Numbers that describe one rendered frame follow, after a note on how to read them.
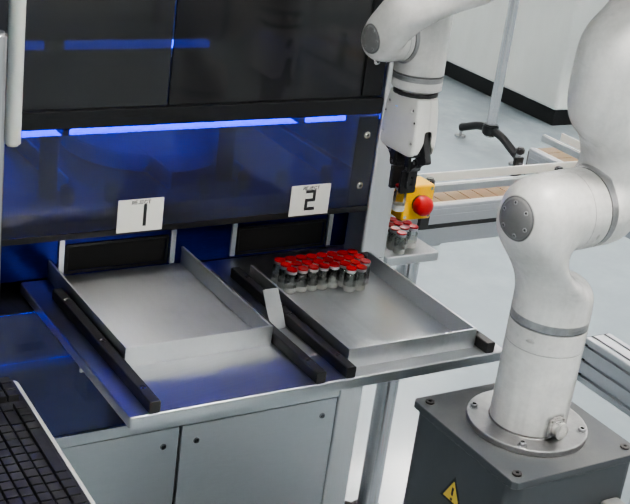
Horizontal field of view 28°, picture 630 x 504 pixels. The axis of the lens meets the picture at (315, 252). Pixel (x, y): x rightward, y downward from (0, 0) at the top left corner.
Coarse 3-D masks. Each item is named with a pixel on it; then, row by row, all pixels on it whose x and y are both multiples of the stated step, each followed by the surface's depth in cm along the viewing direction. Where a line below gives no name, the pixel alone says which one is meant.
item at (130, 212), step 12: (120, 204) 211; (132, 204) 213; (156, 204) 215; (120, 216) 212; (132, 216) 214; (156, 216) 216; (120, 228) 213; (132, 228) 214; (144, 228) 216; (156, 228) 217
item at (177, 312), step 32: (192, 256) 227; (64, 288) 212; (96, 288) 217; (128, 288) 219; (160, 288) 221; (192, 288) 222; (224, 288) 218; (96, 320) 201; (128, 320) 208; (160, 320) 209; (192, 320) 211; (224, 320) 212; (256, 320) 209; (128, 352) 192; (160, 352) 195; (192, 352) 199
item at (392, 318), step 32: (384, 288) 233; (416, 288) 228; (320, 320) 217; (352, 320) 219; (384, 320) 220; (416, 320) 222; (448, 320) 220; (352, 352) 201; (384, 352) 205; (416, 352) 209
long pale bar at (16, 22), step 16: (16, 0) 181; (16, 16) 182; (16, 32) 183; (16, 48) 184; (16, 64) 185; (16, 80) 186; (16, 96) 187; (16, 112) 188; (16, 128) 189; (16, 144) 190
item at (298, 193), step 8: (320, 184) 232; (328, 184) 233; (296, 192) 230; (304, 192) 231; (320, 192) 232; (328, 192) 233; (296, 200) 230; (304, 200) 231; (320, 200) 233; (328, 200) 234; (296, 208) 231; (320, 208) 234; (288, 216) 231
